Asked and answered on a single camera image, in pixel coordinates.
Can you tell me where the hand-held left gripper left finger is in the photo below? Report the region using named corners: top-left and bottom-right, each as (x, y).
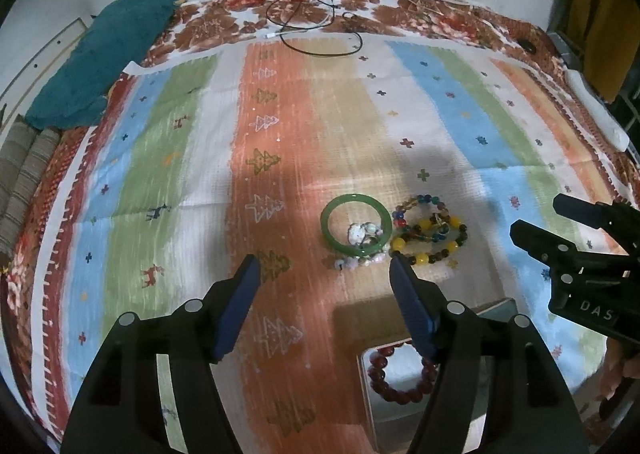
top-left (60, 254), bottom-right (262, 454)

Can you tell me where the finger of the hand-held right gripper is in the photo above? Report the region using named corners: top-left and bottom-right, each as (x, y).
top-left (509, 219), bottom-right (640, 287)
top-left (552, 193), bottom-right (640, 255)

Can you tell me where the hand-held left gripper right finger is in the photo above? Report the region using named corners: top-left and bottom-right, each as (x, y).
top-left (389, 254), bottom-right (591, 454)

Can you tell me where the yellow and brown bead bracelet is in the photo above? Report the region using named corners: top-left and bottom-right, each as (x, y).
top-left (390, 215), bottom-right (463, 268)

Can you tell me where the white bead bracelet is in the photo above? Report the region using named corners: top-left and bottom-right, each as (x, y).
top-left (334, 221), bottom-right (391, 271)

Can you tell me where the multicolour bead bracelet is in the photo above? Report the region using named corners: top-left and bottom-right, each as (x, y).
top-left (392, 194), bottom-right (469, 265)

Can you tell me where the white jewellery box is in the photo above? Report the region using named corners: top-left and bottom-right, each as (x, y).
top-left (356, 298), bottom-right (523, 454)

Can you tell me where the green jade bangle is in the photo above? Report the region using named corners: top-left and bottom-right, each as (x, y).
top-left (320, 194), bottom-right (393, 258)

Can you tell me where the person's right hand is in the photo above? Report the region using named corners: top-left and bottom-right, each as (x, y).
top-left (597, 337), bottom-right (640, 405)

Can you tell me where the striped patterned blanket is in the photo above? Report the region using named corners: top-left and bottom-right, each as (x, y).
top-left (65, 32), bottom-right (621, 454)

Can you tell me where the grey striped cushion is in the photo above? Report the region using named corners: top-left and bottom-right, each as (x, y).
top-left (0, 121), bottom-right (62, 260)

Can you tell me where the teal pillow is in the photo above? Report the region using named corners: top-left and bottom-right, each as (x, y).
top-left (24, 0), bottom-right (193, 130)

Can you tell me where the brown floral bed sheet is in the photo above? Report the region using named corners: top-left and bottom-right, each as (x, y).
top-left (0, 0), bottom-right (640, 435)

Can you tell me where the dark red bead bracelet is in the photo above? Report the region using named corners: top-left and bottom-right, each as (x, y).
top-left (367, 341), bottom-right (441, 405)

